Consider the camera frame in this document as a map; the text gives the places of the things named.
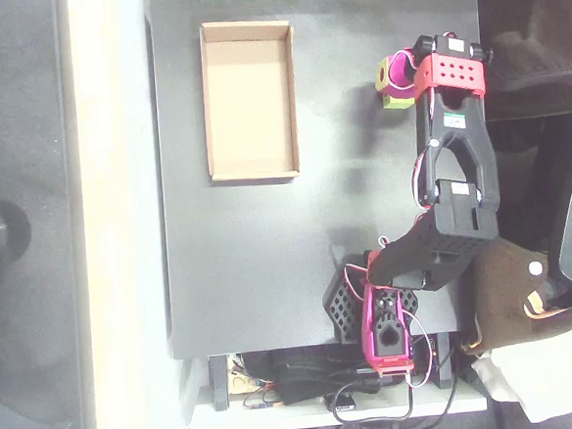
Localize green cube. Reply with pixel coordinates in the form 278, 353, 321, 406
382, 92, 415, 113

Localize black perforated arm base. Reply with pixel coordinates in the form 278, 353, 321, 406
319, 249, 423, 348

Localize cardboard box tray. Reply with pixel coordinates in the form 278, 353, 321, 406
197, 16, 304, 184

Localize dark brown clothing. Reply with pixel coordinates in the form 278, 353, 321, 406
476, 0, 572, 123

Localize brown fabric bag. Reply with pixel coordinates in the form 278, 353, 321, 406
452, 232, 572, 360

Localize black usb connector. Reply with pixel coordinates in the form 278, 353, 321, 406
325, 391, 358, 414

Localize white cloth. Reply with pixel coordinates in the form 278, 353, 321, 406
467, 311, 572, 428

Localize beige wooden piece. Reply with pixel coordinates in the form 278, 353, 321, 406
226, 353, 261, 396

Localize small circuit board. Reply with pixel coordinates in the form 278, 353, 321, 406
242, 394, 281, 411

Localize white shelf board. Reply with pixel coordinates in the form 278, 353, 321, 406
185, 337, 491, 429

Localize black cable bundle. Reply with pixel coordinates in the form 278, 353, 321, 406
241, 343, 383, 409

